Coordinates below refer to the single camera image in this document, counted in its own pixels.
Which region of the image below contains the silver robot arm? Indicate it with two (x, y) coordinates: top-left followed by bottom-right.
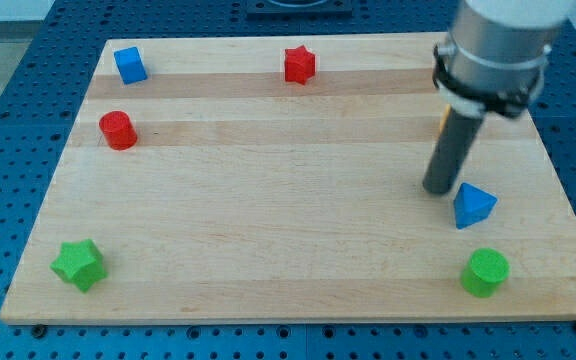
(433, 0), (574, 118)

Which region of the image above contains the yellow hexagon block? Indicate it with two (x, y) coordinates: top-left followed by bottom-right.
(438, 105), (452, 135)

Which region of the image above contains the wooden board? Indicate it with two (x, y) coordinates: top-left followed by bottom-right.
(0, 33), (576, 325)

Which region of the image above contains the red star block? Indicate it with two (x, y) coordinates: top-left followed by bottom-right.
(284, 45), (316, 85)

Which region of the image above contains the red cylinder block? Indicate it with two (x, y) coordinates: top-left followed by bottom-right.
(99, 111), (138, 150)

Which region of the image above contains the dark cylindrical end-effector rod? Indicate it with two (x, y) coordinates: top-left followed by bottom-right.
(422, 109), (484, 195)

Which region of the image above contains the blue triangular prism block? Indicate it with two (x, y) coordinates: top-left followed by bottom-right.
(453, 182), (498, 229)

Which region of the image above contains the blue cube block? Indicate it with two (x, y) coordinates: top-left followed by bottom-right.
(113, 47), (148, 85)

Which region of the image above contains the green cylinder block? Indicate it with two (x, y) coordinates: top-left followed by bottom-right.
(460, 248), (510, 298)

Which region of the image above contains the green star block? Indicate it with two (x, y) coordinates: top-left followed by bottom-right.
(50, 238), (107, 293)

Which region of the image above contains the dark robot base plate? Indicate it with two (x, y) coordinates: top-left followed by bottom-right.
(246, 0), (353, 18)

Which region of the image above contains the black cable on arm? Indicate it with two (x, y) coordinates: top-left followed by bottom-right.
(431, 43), (544, 120)

